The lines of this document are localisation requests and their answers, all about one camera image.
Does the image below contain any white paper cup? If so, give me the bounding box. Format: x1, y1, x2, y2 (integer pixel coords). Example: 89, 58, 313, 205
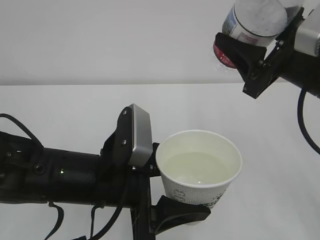
155, 129, 243, 210

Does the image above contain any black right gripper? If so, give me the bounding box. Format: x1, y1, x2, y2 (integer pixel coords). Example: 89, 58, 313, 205
214, 7, 305, 99

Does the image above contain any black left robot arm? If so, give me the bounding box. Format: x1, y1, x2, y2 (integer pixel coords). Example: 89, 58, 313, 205
0, 132, 211, 240

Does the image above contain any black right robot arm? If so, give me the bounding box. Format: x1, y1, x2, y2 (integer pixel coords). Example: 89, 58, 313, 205
214, 6, 320, 99

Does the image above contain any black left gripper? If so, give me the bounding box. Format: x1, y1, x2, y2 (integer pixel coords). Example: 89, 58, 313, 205
92, 132, 212, 240

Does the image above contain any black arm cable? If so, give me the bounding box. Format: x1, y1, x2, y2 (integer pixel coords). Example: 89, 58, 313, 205
296, 86, 320, 155
0, 112, 66, 240

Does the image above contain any clear Nongfu Spring water bottle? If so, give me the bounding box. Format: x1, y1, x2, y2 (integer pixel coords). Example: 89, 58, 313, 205
212, 0, 288, 73

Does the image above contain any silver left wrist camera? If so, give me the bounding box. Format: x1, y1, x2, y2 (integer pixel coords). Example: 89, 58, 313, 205
115, 103, 153, 168

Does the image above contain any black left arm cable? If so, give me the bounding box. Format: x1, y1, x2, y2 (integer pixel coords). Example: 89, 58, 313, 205
0, 112, 66, 240

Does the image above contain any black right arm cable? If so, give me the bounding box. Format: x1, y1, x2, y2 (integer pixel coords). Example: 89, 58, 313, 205
296, 86, 320, 155

